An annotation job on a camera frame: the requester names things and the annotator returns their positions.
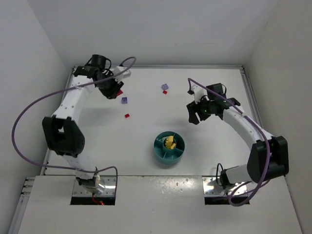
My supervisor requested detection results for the small yellow lego brick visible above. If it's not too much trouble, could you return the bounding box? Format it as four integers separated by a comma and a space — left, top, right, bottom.
165, 136, 174, 148

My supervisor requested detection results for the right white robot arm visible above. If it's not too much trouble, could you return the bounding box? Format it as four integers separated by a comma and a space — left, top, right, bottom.
187, 83, 289, 189

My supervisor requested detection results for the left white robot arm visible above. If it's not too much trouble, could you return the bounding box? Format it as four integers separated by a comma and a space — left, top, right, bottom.
42, 55, 131, 194

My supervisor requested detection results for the small purple lego piece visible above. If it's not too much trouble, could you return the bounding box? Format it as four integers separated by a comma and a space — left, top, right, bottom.
121, 97, 128, 104

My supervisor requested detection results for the lavender lego brick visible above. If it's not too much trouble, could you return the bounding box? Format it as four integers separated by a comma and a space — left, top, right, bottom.
161, 83, 169, 91

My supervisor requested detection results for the teal divided round container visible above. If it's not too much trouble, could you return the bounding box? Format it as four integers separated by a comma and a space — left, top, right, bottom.
154, 131, 185, 166

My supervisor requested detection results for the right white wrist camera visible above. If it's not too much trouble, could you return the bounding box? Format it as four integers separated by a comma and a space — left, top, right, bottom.
188, 84, 205, 104

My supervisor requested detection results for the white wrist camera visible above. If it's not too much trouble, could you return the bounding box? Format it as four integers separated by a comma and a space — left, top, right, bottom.
188, 84, 205, 104
113, 66, 131, 83

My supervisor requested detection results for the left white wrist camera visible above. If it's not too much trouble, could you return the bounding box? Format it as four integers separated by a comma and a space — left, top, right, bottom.
113, 66, 131, 83

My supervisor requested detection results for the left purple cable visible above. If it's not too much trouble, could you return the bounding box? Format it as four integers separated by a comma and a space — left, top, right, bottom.
11, 57, 137, 193

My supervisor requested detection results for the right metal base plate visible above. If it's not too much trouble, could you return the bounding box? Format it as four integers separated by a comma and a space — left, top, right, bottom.
202, 176, 248, 197

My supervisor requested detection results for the metal base plate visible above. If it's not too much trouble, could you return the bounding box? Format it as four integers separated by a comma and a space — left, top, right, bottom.
202, 176, 248, 197
72, 175, 116, 197

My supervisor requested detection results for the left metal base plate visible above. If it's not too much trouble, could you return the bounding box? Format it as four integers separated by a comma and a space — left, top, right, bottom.
72, 175, 116, 197

